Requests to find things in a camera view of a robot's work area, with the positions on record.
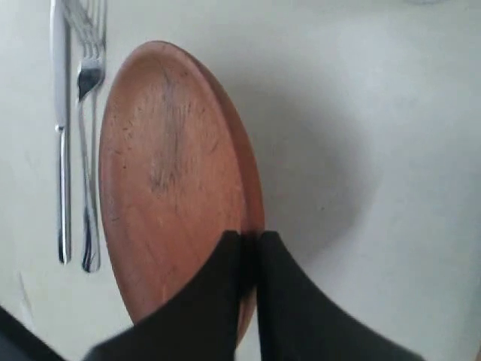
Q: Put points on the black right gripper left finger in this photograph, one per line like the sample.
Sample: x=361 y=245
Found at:
x=198 y=323

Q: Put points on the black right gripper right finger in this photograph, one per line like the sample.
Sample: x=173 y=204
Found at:
x=297 y=321

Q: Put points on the brown round plate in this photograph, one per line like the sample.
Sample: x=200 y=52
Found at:
x=176 y=170

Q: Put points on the silver table knife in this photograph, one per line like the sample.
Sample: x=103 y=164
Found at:
x=60 y=41

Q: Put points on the silver metal fork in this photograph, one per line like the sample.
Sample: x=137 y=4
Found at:
x=88 y=20

